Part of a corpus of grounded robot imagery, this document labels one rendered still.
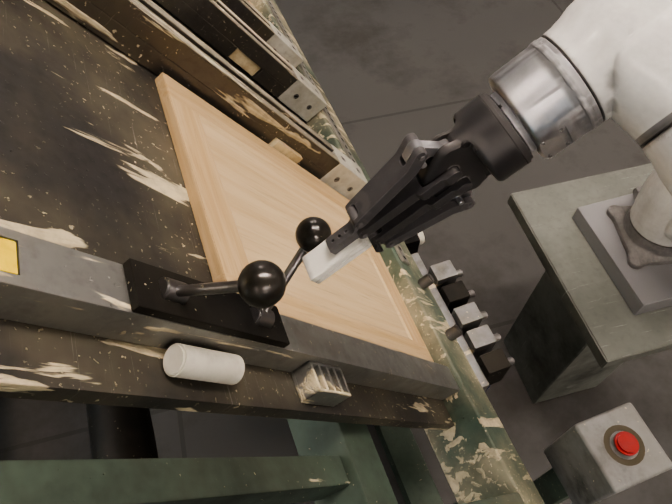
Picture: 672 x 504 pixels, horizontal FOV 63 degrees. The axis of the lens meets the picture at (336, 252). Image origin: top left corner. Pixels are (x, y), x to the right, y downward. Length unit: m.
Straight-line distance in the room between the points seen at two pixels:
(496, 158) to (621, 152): 2.48
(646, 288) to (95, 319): 1.22
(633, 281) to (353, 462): 0.88
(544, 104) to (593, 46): 0.05
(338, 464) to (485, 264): 1.65
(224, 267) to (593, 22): 0.44
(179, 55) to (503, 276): 1.69
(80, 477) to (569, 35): 0.51
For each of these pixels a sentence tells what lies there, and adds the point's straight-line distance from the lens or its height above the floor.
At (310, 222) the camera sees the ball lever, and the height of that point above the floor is 1.45.
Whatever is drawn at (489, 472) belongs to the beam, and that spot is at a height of 0.89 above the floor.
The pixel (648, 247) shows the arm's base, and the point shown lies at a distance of 1.47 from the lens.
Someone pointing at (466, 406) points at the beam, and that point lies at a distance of 1.07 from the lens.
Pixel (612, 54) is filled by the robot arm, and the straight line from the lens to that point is 0.49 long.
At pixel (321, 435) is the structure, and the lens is 0.81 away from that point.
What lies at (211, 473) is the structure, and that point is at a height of 1.33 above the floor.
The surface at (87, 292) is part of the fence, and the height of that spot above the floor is 1.53.
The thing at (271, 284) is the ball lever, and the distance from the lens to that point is 0.42.
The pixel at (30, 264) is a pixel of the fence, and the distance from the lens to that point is 0.45.
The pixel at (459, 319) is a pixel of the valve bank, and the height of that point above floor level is 0.76.
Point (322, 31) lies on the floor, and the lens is 3.35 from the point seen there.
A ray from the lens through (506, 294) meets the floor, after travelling 2.27.
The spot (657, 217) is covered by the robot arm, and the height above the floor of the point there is 0.94.
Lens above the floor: 1.90
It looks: 56 degrees down
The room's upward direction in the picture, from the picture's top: straight up
